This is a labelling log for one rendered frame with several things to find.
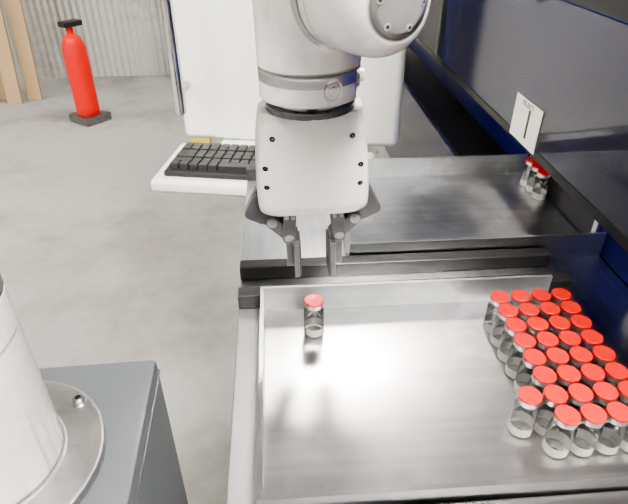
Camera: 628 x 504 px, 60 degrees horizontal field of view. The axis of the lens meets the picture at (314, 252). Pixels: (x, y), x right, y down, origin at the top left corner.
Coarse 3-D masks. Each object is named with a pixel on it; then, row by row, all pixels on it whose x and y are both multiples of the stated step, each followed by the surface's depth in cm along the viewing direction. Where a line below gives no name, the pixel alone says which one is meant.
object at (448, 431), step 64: (384, 320) 62; (448, 320) 62; (320, 384) 54; (384, 384) 54; (448, 384) 54; (512, 384) 54; (320, 448) 47; (384, 448) 47; (448, 448) 47; (512, 448) 47
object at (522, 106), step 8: (520, 96) 76; (520, 104) 76; (528, 104) 74; (520, 112) 76; (528, 112) 74; (536, 112) 72; (512, 120) 79; (520, 120) 77; (536, 120) 72; (512, 128) 79; (520, 128) 77; (528, 128) 74; (536, 128) 72; (520, 136) 77; (528, 136) 74; (536, 136) 72; (528, 144) 74
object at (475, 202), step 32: (384, 160) 91; (416, 160) 91; (448, 160) 92; (480, 160) 92; (512, 160) 92; (384, 192) 88; (416, 192) 88; (448, 192) 88; (480, 192) 88; (512, 192) 88; (384, 224) 79; (416, 224) 79; (448, 224) 79; (480, 224) 79; (512, 224) 79; (544, 224) 79; (576, 256) 73
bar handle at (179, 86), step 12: (168, 0) 106; (168, 12) 107; (168, 24) 108; (168, 36) 109; (168, 48) 110; (168, 60) 112; (180, 72) 114; (180, 84) 115; (180, 96) 116; (180, 108) 117
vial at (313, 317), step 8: (304, 312) 58; (312, 312) 57; (320, 312) 58; (304, 320) 59; (312, 320) 58; (320, 320) 58; (304, 328) 59; (312, 328) 58; (320, 328) 59; (312, 336) 59
